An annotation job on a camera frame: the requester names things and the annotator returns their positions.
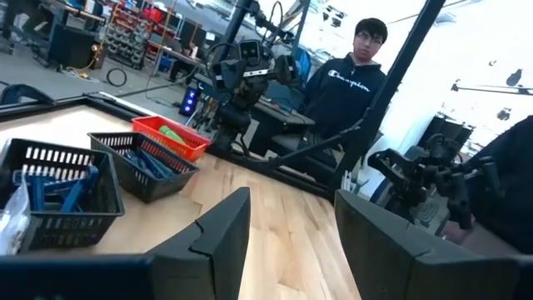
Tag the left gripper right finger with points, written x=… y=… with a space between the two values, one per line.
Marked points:
x=387 y=258

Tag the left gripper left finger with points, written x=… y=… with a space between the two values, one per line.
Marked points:
x=208 y=250

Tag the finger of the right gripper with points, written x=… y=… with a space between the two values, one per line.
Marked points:
x=287 y=70
x=227 y=74

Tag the green plastic bottle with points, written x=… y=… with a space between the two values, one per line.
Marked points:
x=171 y=134

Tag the long dark screw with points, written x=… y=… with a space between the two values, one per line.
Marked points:
x=79 y=189

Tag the blue disposable razor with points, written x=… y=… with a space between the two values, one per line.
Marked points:
x=37 y=191

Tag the clear bag of cotton balls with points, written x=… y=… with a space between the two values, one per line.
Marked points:
x=14 y=221

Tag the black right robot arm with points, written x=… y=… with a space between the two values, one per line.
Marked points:
x=239 y=121

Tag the black computer with purple lights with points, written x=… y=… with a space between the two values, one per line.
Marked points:
x=189 y=101

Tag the person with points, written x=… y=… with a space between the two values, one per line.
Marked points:
x=341 y=96

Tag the red plastic basket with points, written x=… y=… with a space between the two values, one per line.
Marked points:
x=191 y=150

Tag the black plastic basket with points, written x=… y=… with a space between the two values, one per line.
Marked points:
x=141 y=187
x=71 y=229

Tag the parts bin shelf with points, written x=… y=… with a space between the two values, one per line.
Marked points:
x=133 y=37

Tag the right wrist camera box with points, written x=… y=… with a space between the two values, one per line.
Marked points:
x=250 y=49

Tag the black aluminium rig frame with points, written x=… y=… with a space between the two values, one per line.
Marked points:
x=387 y=83

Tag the black frame-mounted clamp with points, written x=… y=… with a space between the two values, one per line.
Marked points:
x=25 y=92

